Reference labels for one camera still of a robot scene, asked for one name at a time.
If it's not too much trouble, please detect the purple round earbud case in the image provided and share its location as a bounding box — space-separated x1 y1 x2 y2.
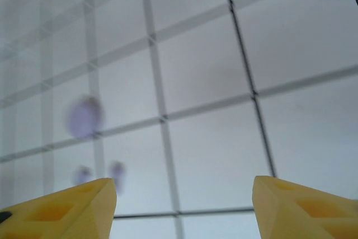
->
63 95 106 140

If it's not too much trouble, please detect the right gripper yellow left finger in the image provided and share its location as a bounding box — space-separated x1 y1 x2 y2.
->
0 177 117 239

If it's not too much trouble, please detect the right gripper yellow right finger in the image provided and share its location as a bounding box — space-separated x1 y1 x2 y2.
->
252 175 358 239

